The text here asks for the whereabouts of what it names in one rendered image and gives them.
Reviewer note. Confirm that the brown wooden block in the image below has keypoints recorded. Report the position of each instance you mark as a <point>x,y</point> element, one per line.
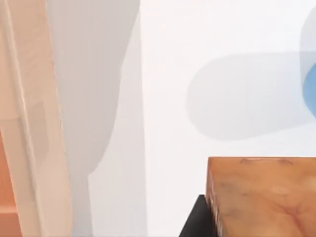
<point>264,197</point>

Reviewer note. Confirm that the light blue round object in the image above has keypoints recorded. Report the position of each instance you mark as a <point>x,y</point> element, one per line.
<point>310,89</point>

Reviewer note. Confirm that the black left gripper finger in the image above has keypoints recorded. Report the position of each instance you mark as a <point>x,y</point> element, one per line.
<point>198,219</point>

